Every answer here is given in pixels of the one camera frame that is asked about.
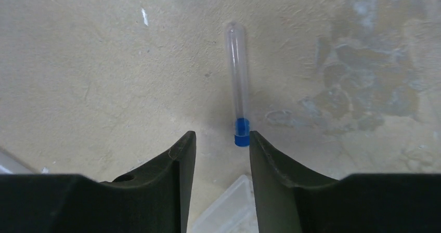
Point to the blue-capped test tube angled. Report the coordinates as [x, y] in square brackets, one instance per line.
[235, 46]

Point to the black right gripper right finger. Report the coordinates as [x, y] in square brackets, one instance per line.
[289, 197]

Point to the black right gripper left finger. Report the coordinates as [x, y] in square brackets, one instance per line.
[155, 197]

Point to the clear test tube rack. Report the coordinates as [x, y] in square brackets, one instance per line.
[233, 211]

